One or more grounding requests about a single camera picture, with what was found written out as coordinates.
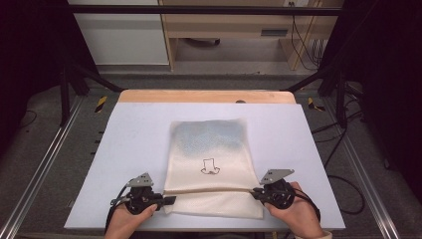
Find cream cloth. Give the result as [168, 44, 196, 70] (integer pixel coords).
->
[162, 119, 265, 220]

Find black metal stand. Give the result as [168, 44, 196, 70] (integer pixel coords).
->
[284, 64, 350, 129]
[59, 61, 124, 127]

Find black horizontal frame bar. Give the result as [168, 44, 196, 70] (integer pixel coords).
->
[68, 4, 343, 17]

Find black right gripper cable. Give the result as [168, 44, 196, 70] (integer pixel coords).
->
[293, 190, 322, 223]

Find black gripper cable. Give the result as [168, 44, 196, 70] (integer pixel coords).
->
[105, 185, 131, 234]
[293, 190, 322, 223]

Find person's right hand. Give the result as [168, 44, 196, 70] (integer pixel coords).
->
[264, 180, 328, 239]

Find black curtain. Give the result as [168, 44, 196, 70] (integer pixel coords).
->
[319, 0, 422, 202]
[0, 0, 100, 158]

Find aluminium floor rail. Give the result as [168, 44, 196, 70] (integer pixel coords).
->
[0, 95, 85, 239]
[321, 97, 403, 239]

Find black hanging shelf cables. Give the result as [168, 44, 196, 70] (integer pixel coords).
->
[288, 0, 325, 72]

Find wooden table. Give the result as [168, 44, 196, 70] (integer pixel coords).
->
[117, 89, 297, 105]

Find white table mat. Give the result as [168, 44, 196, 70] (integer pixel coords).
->
[64, 102, 346, 231]

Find black floor cable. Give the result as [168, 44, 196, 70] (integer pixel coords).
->
[311, 110, 366, 216]
[19, 110, 38, 129]

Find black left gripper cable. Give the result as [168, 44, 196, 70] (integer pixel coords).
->
[105, 185, 131, 234]

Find yellow black tape strip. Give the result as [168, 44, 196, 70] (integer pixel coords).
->
[95, 96, 108, 114]
[307, 97, 326, 113]

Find person's left hand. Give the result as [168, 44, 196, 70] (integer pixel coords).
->
[104, 202, 159, 239]

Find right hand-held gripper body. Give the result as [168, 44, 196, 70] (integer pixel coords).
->
[259, 168, 297, 210]

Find white cabinet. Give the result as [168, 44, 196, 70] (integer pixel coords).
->
[67, 0, 170, 67]

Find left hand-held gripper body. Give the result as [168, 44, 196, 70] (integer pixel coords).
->
[110, 171, 165, 216]

